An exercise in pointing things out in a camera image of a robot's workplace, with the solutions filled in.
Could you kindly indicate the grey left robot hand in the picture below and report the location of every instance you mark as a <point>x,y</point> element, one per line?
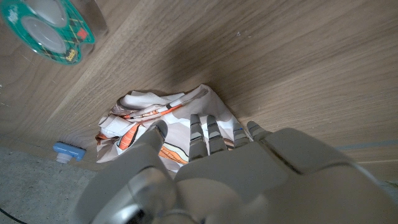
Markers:
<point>248,180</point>

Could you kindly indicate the beige orange patterned cloth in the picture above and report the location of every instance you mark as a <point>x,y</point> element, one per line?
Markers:
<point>192,102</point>

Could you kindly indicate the grey marking tape outline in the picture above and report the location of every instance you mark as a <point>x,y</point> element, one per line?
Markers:
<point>373,145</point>

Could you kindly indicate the green plaid tape dispenser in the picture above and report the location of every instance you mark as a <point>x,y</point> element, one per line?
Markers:
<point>77,43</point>

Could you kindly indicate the small blue toy camera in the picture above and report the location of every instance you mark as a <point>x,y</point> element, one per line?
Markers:
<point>70,150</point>

